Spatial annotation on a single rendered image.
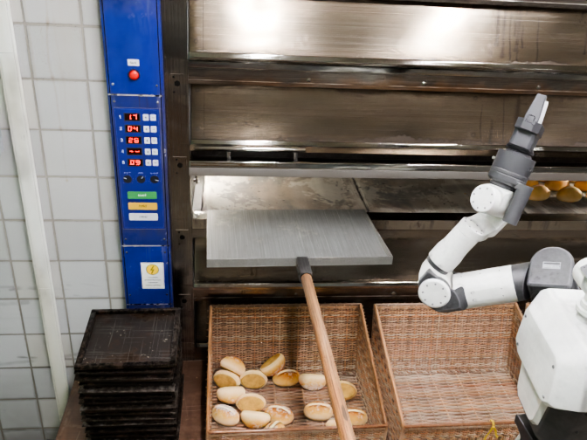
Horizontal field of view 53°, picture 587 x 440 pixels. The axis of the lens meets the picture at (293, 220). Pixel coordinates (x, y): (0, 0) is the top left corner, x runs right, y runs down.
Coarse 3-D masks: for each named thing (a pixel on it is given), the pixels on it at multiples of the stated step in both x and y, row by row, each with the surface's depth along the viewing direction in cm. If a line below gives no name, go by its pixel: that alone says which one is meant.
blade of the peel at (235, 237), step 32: (224, 224) 193; (256, 224) 194; (288, 224) 196; (320, 224) 197; (352, 224) 198; (224, 256) 176; (256, 256) 177; (288, 256) 178; (320, 256) 179; (352, 256) 180; (384, 256) 176
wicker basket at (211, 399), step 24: (216, 312) 210; (264, 312) 212; (288, 312) 213; (360, 312) 214; (216, 336) 212; (264, 336) 214; (288, 336) 215; (312, 336) 216; (336, 336) 217; (360, 336) 213; (216, 360) 213; (288, 360) 217; (312, 360) 218; (336, 360) 219; (360, 360) 214; (216, 384) 211; (240, 384) 212; (360, 384) 213; (264, 408) 203; (360, 408) 205; (216, 432) 174; (240, 432) 175; (264, 432) 176; (288, 432) 177; (312, 432) 178; (336, 432) 178; (360, 432) 180; (384, 432) 181
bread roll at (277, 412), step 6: (270, 408) 196; (276, 408) 195; (282, 408) 196; (288, 408) 197; (270, 414) 195; (276, 414) 195; (282, 414) 194; (288, 414) 195; (270, 420) 195; (276, 420) 194; (282, 420) 194; (288, 420) 195
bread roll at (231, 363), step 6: (222, 360) 209; (228, 360) 208; (234, 360) 209; (240, 360) 212; (222, 366) 208; (228, 366) 207; (234, 366) 208; (240, 366) 209; (234, 372) 208; (240, 372) 209
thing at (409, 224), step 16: (192, 224) 197; (384, 224) 204; (400, 224) 205; (416, 224) 205; (432, 224) 206; (448, 224) 207; (512, 224) 209; (528, 224) 210; (544, 224) 211; (560, 224) 211; (576, 224) 212
